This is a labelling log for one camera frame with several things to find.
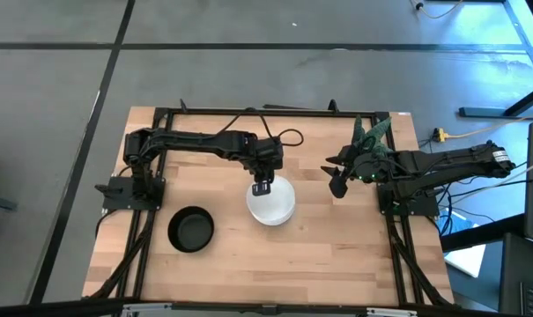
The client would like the silver bracket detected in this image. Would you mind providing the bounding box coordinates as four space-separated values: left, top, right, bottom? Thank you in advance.
366 306 418 317
122 302 174 317

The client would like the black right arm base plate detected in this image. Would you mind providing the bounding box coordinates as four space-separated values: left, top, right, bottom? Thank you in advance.
377 180 440 217

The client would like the yellow extension cable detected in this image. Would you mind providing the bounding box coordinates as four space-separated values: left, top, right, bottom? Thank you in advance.
432 114 533 143

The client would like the black aluminium table frame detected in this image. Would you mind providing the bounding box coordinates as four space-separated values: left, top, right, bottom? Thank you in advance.
84 99 455 309

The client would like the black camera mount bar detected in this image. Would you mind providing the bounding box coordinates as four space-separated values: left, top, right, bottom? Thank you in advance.
0 298 533 317

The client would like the black laptop with keyboard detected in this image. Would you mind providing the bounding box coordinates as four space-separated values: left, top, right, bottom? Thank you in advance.
498 232 533 316

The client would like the green snake plant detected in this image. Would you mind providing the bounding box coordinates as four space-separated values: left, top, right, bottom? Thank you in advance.
352 114 394 155

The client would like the black desk beam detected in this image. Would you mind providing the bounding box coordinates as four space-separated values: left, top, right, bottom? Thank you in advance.
440 214 527 253

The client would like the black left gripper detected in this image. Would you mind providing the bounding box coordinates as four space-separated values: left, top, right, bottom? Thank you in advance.
247 149 285 197

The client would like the black bowl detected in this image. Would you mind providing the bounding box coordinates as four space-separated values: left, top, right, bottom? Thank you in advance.
167 205 215 254

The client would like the white paper sheet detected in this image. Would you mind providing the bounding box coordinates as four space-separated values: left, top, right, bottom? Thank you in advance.
444 244 487 279

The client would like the white bowl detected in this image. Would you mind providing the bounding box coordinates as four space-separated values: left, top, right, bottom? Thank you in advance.
246 174 297 221

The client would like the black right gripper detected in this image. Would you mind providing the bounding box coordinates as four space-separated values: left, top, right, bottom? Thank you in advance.
321 147 384 184

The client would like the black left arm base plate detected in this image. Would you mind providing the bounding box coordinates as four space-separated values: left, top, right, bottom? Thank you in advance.
93 175 167 212

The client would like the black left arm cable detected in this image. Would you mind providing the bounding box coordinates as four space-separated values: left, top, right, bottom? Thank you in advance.
217 107 305 148

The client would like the black desk foot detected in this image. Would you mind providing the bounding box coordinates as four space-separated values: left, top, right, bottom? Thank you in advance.
458 81 533 119

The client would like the yellow cable with black plug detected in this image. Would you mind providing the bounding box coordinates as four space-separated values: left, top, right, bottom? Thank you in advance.
413 0 465 20

